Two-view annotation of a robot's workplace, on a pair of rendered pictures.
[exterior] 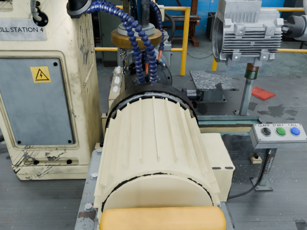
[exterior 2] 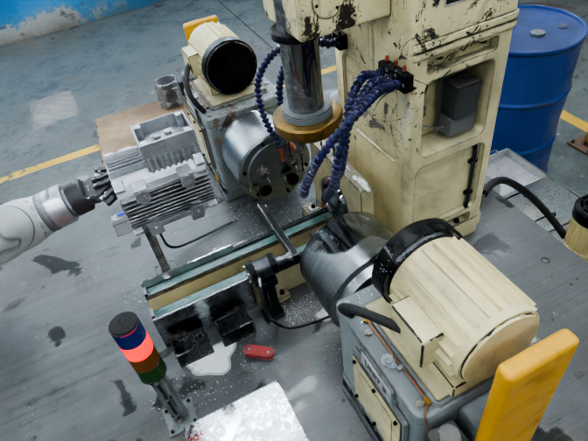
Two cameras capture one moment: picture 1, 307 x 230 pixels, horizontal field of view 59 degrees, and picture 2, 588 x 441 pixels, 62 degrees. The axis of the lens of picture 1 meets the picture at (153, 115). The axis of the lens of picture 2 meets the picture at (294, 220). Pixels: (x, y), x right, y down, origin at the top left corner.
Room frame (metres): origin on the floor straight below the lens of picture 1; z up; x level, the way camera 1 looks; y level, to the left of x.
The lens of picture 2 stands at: (1.98, -0.32, 1.98)
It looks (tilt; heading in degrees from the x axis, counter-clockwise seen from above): 43 degrees down; 164
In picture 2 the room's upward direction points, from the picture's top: 10 degrees counter-clockwise
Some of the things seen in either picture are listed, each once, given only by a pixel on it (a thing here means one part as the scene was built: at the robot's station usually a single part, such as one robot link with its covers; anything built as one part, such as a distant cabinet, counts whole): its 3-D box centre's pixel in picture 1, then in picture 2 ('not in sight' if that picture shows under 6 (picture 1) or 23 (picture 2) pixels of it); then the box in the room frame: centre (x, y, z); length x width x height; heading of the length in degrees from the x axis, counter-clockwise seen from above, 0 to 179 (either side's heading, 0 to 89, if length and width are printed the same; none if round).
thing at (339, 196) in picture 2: not in sight; (333, 199); (0.96, 0.12, 1.02); 0.15 x 0.02 x 0.15; 3
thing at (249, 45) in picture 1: (244, 36); (161, 180); (1.01, -0.33, 1.31); 0.20 x 0.19 x 0.19; 93
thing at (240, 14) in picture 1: (237, 9); (165, 141); (1.01, -0.29, 1.41); 0.12 x 0.11 x 0.07; 93
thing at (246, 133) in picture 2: not in sight; (258, 147); (0.61, 0.01, 1.04); 0.37 x 0.25 x 0.25; 3
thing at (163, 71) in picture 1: (145, 73); (366, 279); (1.30, 0.04, 1.04); 0.41 x 0.25 x 0.25; 3
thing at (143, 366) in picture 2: (253, 64); (143, 355); (1.29, -0.50, 1.10); 0.06 x 0.06 x 0.04
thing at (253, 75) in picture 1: (251, 72); (150, 366); (1.29, -0.50, 1.05); 0.06 x 0.06 x 0.04
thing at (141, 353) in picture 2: not in sight; (136, 344); (1.29, -0.50, 1.14); 0.06 x 0.06 x 0.04
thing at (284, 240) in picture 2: not in sight; (276, 230); (1.00, -0.08, 1.01); 0.26 x 0.04 x 0.03; 3
